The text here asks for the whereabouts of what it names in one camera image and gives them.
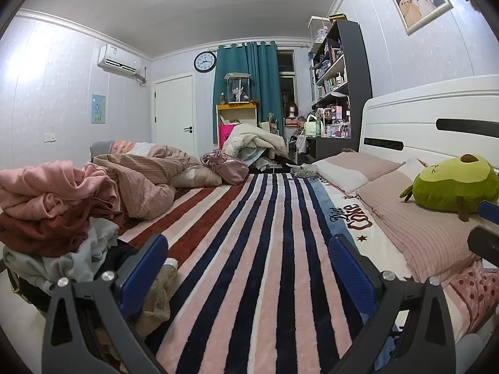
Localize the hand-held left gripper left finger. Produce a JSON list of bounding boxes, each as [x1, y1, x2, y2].
[[41, 234, 169, 374]]

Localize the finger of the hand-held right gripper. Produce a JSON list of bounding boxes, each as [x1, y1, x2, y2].
[[479, 200, 499, 225], [468, 226, 499, 260]]

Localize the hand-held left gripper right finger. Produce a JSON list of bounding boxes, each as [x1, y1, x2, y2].
[[328, 235, 458, 374]]

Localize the green avocado plush toy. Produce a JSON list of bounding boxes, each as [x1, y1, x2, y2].
[[400, 154, 499, 222]]

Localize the pink dotted bed sheet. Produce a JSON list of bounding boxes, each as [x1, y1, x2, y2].
[[442, 261, 499, 336]]

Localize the pink ribbed pillow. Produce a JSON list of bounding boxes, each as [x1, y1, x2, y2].
[[312, 151, 403, 194], [356, 159, 499, 283]]

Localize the light grey garment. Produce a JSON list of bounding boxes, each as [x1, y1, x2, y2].
[[2, 218, 119, 293]]

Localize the pink ribbed duvet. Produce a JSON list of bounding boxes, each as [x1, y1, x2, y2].
[[90, 140, 223, 221]]

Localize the striped fleece blanket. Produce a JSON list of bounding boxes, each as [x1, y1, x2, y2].
[[117, 171, 484, 374]]

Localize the dark red garment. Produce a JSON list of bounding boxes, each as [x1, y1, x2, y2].
[[0, 199, 125, 258]]

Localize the small grey tangled bundle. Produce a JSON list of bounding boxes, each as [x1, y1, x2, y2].
[[290, 164, 319, 178]]

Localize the white bed headboard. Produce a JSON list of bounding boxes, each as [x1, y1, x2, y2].
[[359, 75, 499, 172]]

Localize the pink satin bag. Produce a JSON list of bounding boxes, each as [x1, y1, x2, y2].
[[201, 149, 249, 185]]

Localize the magenta box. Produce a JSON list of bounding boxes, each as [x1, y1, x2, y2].
[[219, 124, 235, 149]]

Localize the white door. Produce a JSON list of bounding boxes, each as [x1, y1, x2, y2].
[[152, 75, 195, 154]]

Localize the cream blanket pile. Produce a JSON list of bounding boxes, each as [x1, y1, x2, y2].
[[222, 122, 288, 162]]

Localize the yellow shelf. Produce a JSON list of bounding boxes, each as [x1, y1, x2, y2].
[[216, 101, 259, 149]]

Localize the dark bookshelf with desk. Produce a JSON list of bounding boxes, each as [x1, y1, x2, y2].
[[296, 19, 373, 163]]

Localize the window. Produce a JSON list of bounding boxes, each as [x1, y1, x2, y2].
[[278, 50, 297, 141]]

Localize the glass display case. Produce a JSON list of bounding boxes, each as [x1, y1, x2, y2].
[[224, 72, 252, 105]]

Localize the white air conditioner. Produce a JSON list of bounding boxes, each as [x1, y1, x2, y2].
[[97, 45, 142, 75]]

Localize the teal curtain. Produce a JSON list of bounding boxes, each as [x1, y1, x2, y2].
[[212, 41, 283, 145]]

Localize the white framed picture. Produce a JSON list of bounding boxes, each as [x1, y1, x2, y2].
[[392, 0, 453, 36]]

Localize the blue wall poster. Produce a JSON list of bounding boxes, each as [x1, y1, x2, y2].
[[91, 94, 107, 124]]

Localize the round wall clock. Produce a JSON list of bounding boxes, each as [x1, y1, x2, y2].
[[194, 51, 217, 74]]

